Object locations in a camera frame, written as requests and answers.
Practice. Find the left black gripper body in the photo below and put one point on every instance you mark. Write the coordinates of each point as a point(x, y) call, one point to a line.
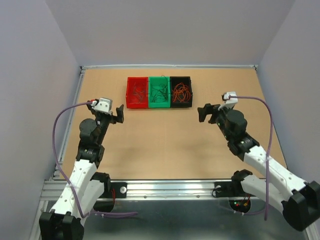
point(103, 122)

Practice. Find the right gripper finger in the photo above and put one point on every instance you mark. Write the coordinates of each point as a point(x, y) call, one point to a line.
point(201, 114)
point(210, 109)

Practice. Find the red plastic bin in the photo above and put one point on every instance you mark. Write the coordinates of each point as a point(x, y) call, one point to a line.
point(137, 92)

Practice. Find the black plastic bin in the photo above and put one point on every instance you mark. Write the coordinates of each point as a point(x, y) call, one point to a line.
point(181, 92)

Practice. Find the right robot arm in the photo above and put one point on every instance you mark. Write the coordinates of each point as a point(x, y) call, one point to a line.
point(297, 199)

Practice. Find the green plastic bin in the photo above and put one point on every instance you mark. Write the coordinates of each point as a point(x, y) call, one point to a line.
point(159, 92)

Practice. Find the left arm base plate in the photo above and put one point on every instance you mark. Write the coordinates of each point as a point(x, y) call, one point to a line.
point(120, 189)

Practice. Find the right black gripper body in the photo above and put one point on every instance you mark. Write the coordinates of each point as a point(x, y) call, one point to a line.
point(219, 116)

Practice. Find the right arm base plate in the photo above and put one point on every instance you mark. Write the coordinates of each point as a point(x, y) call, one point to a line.
point(228, 189)

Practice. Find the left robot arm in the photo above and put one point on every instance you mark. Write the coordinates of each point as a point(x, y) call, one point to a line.
point(67, 217)

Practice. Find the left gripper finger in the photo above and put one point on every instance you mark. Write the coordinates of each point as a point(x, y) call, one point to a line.
point(91, 104)
point(120, 114)

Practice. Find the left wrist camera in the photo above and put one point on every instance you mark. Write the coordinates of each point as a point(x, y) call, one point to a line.
point(103, 105)

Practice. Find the aluminium front rail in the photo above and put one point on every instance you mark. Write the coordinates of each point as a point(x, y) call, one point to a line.
point(160, 190)

